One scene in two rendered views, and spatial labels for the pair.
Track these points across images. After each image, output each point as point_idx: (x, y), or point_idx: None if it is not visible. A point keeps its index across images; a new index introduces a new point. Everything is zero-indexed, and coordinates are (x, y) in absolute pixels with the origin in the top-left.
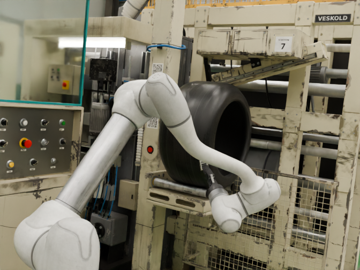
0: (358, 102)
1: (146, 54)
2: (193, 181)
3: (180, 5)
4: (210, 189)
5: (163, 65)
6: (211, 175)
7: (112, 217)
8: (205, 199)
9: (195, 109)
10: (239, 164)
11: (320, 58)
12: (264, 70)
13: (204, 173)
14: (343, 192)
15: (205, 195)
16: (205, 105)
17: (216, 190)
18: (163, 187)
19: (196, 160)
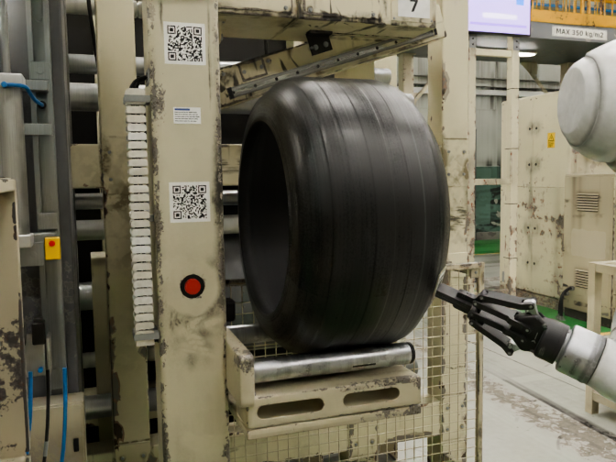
0: (463, 119)
1: (46, 2)
2: (386, 335)
3: None
4: (554, 336)
5: (203, 28)
6: (535, 302)
7: None
8: (399, 368)
9: (410, 144)
10: None
11: (440, 37)
12: (342, 61)
13: (456, 304)
14: (456, 278)
15: (411, 358)
16: (425, 132)
17: (585, 335)
18: (285, 379)
19: (433, 279)
